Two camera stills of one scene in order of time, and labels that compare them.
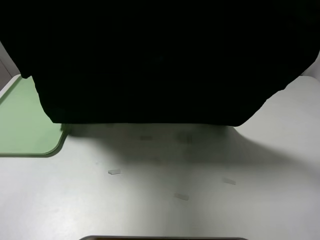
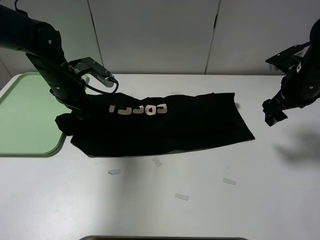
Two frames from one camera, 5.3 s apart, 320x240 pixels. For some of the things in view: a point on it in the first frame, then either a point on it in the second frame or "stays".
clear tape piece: (227, 180) stays
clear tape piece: (182, 196) stays
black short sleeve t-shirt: (162, 62) -> (118, 124)
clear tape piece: (114, 172) stays
